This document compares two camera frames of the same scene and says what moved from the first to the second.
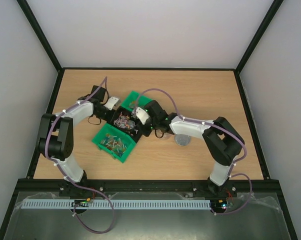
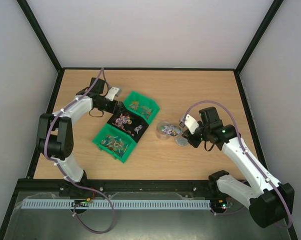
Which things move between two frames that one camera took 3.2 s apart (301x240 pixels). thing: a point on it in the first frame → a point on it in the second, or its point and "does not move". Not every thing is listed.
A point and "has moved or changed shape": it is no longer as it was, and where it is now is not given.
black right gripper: x=141 y=128 → x=190 y=138
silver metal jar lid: x=182 y=139 does not move
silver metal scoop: x=130 y=124 has moved or changed shape
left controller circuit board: x=81 y=203 does not move
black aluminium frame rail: x=233 y=186 does not move
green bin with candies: x=112 y=139 does not move
